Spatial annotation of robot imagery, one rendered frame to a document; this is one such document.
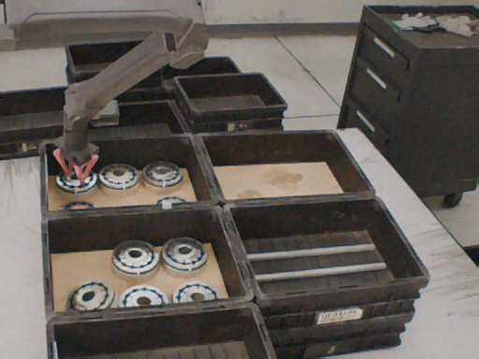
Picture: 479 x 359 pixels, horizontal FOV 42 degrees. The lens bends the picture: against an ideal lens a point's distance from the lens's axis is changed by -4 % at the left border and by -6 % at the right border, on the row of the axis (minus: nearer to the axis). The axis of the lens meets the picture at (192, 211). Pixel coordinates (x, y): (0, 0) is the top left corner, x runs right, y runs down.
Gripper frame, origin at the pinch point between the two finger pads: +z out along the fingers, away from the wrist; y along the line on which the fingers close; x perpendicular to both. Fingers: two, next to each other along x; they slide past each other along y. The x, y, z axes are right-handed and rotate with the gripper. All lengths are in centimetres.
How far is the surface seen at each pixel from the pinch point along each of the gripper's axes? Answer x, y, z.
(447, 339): -31, -94, 15
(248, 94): -130, 29, 38
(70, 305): 30.7, -30.1, 0.5
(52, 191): 4.8, 3.4, 4.2
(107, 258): 13.2, -23.7, 3.6
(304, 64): -276, 73, 88
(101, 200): -1.0, -8.2, 3.9
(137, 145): -16.4, -5.6, -4.0
